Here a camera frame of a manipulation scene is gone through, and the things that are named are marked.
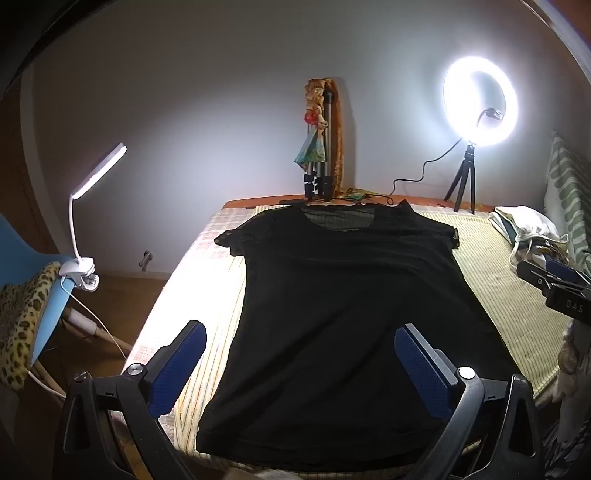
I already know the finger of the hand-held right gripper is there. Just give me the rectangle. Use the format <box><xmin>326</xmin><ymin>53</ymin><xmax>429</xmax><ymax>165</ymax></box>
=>
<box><xmin>517</xmin><ymin>258</ymin><xmax>591</xmax><ymax>296</ymax></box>
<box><xmin>546</xmin><ymin>290</ymin><xmax>591</xmax><ymax>320</ymax></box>

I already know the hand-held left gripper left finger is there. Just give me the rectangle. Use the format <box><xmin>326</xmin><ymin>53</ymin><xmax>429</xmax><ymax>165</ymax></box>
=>
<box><xmin>52</xmin><ymin>320</ymin><xmax>207</xmax><ymax>480</ymax></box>

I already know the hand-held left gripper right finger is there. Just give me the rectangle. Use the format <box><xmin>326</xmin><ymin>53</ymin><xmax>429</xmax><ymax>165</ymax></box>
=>
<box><xmin>394</xmin><ymin>323</ymin><xmax>555</xmax><ymax>480</ymax></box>

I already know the black t-shirt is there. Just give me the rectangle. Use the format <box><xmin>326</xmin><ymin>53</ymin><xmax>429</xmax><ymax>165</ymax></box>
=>
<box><xmin>196</xmin><ymin>199</ymin><xmax>520</xmax><ymax>474</ymax></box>

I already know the pale patterned cloth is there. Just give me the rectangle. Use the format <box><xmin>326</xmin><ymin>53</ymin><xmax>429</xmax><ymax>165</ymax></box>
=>
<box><xmin>556</xmin><ymin>318</ymin><xmax>591</xmax><ymax>402</ymax></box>

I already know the white cloth bag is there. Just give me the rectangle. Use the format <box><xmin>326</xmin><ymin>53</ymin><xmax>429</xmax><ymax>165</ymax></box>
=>
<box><xmin>489</xmin><ymin>205</ymin><xmax>568</xmax><ymax>268</ymax></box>

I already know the striped bed mat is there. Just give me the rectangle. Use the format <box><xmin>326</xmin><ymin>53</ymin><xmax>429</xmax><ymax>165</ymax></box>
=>
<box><xmin>121</xmin><ymin>203</ymin><xmax>583</xmax><ymax>476</ymax></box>

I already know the green patterned pillow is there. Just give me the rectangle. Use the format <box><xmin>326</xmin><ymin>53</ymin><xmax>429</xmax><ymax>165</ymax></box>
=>
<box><xmin>544</xmin><ymin>131</ymin><xmax>591</xmax><ymax>268</ymax></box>

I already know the black mini tripod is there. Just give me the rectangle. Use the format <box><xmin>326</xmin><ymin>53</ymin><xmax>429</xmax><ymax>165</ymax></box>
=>
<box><xmin>444</xmin><ymin>144</ymin><xmax>478</xmax><ymax>214</ymax></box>

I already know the blue chair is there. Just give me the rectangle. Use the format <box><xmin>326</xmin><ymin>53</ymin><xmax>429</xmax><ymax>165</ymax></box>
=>
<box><xmin>0</xmin><ymin>213</ymin><xmax>134</xmax><ymax>398</ymax></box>

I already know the leopard print cloth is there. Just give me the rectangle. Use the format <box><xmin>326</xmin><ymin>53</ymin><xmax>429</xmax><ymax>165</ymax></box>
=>
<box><xmin>0</xmin><ymin>262</ymin><xmax>63</xmax><ymax>393</ymax></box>

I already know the white clip lamp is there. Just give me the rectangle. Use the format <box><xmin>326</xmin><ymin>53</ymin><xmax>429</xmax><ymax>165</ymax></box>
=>
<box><xmin>58</xmin><ymin>143</ymin><xmax>127</xmax><ymax>292</ymax></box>

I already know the silver folded tripod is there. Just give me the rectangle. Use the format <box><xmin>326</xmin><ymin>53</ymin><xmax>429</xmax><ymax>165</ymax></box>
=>
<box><xmin>302</xmin><ymin>90</ymin><xmax>335</xmax><ymax>202</ymax></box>

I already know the colourful doll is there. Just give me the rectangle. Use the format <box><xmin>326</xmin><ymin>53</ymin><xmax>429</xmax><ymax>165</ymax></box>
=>
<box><xmin>294</xmin><ymin>78</ymin><xmax>331</xmax><ymax>164</ymax></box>

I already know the brown wooden door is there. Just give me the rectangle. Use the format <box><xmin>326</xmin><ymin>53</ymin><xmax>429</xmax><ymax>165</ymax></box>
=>
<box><xmin>0</xmin><ymin>88</ymin><xmax>61</xmax><ymax>259</ymax></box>

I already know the white lamp cable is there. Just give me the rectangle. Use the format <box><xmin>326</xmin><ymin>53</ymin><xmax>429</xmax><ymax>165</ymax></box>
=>
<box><xmin>28</xmin><ymin>277</ymin><xmax>130</xmax><ymax>398</ymax></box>

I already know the orange bed frame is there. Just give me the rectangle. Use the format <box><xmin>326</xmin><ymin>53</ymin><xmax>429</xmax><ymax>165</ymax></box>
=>
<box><xmin>222</xmin><ymin>196</ymin><xmax>495</xmax><ymax>214</ymax></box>

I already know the black ring light cable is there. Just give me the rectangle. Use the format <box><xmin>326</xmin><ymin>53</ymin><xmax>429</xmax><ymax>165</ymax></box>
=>
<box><xmin>367</xmin><ymin>138</ymin><xmax>465</xmax><ymax>207</ymax></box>

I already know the white ring light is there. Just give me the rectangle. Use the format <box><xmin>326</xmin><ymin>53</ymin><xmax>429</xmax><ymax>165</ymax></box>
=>
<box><xmin>443</xmin><ymin>56</ymin><xmax>519</xmax><ymax>147</ymax></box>

